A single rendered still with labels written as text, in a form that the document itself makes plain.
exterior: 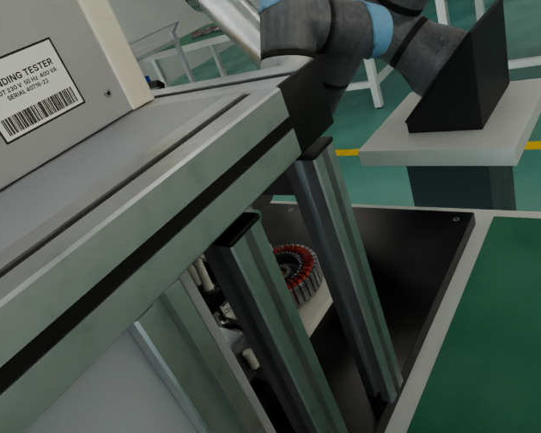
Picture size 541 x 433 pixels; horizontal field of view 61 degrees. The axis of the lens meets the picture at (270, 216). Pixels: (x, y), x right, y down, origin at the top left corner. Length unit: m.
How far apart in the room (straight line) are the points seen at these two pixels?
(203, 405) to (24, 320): 0.11
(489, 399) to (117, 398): 0.39
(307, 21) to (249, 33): 0.21
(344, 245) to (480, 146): 0.62
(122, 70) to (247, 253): 0.17
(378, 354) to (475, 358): 0.14
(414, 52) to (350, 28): 0.36
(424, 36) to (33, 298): 0.93
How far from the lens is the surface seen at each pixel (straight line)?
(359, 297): 0.40
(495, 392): 0.53
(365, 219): 0.76
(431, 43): 1.03
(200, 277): 0.50
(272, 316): 0.30
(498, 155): 0.95
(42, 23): 0.35
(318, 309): 0.60
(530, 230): 0.72
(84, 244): 0.19
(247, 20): 0.84
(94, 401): 0.23
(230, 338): 0.56
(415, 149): 0.99
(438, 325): 0.60
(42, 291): 0.19
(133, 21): 7.30
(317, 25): 0.65
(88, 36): 0.36
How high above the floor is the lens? 1.18
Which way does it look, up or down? 29 degrees down
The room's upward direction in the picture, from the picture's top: 22 degrees counter-clockwise
